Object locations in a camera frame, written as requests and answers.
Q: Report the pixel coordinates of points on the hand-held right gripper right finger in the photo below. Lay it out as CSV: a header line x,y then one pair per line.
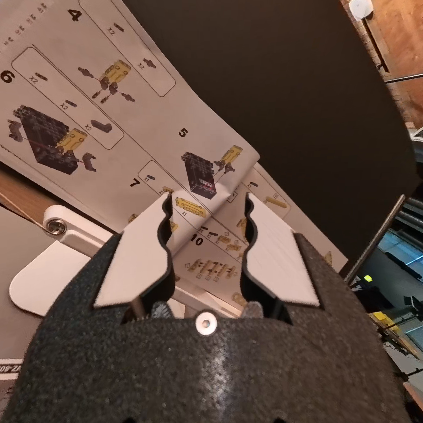
x,y
281,264

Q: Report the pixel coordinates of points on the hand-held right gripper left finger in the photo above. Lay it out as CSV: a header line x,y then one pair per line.
x,y
138,261

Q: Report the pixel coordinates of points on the white wooden book stand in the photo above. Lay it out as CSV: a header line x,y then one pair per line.
x,y
36,284

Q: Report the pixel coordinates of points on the yellow table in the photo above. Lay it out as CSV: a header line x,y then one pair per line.
x,y
383,319

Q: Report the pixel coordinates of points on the black panel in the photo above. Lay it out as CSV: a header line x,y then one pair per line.
x,y
297,99

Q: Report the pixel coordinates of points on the instruction booklet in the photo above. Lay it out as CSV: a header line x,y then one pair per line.
x,y
99,82

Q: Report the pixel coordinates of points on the white air vent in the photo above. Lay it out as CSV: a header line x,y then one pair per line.
x,y
417,134

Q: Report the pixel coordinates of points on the black wall screen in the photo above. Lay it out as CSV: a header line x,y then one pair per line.
x,y
383,264

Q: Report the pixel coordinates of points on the black wall conduit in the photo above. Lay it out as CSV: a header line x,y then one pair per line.
x,y
375,46

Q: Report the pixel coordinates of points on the white wall access point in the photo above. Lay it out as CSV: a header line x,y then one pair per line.
x,y
362,7

